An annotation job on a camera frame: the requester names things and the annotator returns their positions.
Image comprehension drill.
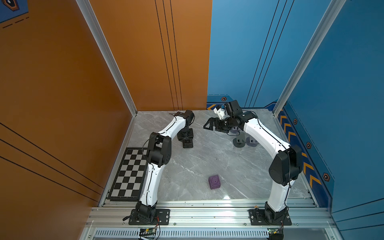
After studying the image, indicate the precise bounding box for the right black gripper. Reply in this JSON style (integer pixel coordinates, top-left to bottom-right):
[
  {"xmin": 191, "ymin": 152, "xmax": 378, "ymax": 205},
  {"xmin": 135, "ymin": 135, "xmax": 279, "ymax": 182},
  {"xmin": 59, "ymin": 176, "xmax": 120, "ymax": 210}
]
[{"xmin": 202, "ymin": 117, "xmax": 234, "ymax": 133}]

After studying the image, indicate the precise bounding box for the black phone stand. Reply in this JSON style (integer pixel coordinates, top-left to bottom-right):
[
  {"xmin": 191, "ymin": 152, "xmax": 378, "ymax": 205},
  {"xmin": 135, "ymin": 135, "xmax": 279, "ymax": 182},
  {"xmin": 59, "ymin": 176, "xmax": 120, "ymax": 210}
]
[{"xmin": 177, "ymin": 132, "xmax": 194, "ymax": 149}]

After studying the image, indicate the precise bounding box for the dark grey round phone stand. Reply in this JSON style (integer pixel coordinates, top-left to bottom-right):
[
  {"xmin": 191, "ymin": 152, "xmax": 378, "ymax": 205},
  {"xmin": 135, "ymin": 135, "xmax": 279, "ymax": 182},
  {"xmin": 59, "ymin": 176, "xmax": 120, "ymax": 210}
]
[{"xmin": 233, "ymin": 136, "xmax": 246, "ymax": 148}]

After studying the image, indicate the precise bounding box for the purple-grey phone stand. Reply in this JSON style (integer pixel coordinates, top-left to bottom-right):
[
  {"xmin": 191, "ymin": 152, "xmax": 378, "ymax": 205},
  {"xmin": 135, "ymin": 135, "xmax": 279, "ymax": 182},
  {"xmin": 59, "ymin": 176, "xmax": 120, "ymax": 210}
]
[
  {"xmin": 230, "ymin": 127, "xmax": 240, "ymax": 136},
  {"xmin": 246, "ymin": 136, "xmax": 259, "ymax": 147}
]

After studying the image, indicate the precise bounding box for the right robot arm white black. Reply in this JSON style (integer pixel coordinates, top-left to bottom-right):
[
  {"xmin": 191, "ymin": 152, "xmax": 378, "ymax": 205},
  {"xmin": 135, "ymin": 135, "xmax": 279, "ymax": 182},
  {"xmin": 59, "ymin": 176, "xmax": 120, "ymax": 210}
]
[{"xmin": 203, "ymin": 101, "xmax": 303, "ymax": 226}]

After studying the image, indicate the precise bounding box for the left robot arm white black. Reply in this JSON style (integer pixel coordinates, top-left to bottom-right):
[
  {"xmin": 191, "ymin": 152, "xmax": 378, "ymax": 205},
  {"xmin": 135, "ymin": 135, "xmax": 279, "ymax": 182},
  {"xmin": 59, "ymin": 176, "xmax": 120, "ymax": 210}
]
[{"xmin": 135, "ymin": 110, "xmax": 195, "ymax": 223}]

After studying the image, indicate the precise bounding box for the purple square box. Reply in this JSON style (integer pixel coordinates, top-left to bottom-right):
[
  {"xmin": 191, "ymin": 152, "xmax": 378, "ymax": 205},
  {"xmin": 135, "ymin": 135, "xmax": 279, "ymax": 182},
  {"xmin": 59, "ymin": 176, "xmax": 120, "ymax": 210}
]
[{"xmin": 208, "ymin": 175, "xmax": 221, "ymax": 190}]

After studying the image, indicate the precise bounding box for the black white checkerboard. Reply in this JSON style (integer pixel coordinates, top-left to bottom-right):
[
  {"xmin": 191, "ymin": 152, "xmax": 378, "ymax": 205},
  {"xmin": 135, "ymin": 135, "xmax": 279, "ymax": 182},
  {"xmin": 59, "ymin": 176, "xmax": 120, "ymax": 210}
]
[{"xmin": 107, "ymin": 148, "xmax": 148, "ymax": 202}]

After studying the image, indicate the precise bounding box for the green circuit board left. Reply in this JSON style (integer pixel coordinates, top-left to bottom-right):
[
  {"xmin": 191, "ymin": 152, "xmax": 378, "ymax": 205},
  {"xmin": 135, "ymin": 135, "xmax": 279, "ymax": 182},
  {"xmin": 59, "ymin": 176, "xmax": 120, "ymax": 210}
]
[{"xmin": 138, "ymin": 228, "xmax": 157, "ymax": 240}]

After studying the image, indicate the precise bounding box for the circuit board right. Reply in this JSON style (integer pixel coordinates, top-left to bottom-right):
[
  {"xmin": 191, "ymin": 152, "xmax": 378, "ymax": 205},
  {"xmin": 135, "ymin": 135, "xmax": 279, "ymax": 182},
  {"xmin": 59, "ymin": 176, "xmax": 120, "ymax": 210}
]
[{"xmin": 267, "ymin": 229, "xmax": 284, "ymax": 240}]

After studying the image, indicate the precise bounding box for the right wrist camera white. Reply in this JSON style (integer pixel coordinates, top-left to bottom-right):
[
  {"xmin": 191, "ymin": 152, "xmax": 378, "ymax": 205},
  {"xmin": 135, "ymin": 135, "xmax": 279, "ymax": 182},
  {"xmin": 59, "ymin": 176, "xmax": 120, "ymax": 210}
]
[{"xmin": 214, "ymin": 107, "xmax": 227, "ymax": 120}]

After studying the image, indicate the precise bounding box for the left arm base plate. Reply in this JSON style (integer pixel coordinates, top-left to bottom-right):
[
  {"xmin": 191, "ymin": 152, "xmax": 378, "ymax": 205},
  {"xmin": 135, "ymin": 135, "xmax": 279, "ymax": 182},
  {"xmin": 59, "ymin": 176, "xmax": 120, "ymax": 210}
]
[{"xmin": 128, "ymin": 209, "xmax": 171, "ymax": 226}]

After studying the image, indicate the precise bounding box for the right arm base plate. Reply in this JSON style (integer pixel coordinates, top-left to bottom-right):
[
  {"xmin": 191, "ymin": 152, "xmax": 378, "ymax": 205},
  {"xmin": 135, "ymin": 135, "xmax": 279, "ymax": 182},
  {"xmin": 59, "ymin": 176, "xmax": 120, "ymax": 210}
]
[{"xmin": 248, "ymin": 208, "xmax": 292, "ymax": 227}]

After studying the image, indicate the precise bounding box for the aluminium front rail frame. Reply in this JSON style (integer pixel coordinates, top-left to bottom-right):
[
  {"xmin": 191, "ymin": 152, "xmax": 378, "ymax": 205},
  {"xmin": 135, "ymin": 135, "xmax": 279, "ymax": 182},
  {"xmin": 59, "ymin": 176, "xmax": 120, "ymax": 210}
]
[{"xmin": 80, "ymin": 198, "xmax": 343, "ymax": 240}]

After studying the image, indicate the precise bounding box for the left aluminium corner post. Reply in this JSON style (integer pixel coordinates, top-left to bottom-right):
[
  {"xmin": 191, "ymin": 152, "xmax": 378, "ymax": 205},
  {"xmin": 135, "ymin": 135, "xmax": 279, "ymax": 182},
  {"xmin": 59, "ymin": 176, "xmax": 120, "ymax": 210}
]
[{"xmin": 76, "ymin": 0, "xmax": 138, "ymax": 117}]

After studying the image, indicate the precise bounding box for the aluminium corner post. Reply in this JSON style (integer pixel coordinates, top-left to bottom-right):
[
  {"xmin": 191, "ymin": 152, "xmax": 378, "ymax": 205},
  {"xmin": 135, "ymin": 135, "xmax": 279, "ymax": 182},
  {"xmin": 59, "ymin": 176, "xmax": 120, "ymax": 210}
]
[
  {"xmin": 273, "ymin": 0, "xmax": 346, "ymax": 117},
  {"xmin": 76, "ymin": 0, "xmax": 138, "ymax": 117}
]

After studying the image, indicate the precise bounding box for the right aluminium corner post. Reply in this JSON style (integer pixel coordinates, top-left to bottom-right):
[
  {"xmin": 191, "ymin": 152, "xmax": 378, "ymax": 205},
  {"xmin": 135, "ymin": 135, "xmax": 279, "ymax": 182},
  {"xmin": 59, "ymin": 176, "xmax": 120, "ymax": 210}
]
[{"xmin": 273, "ymin": 0, "xmax": 346, "ymax": 117}]

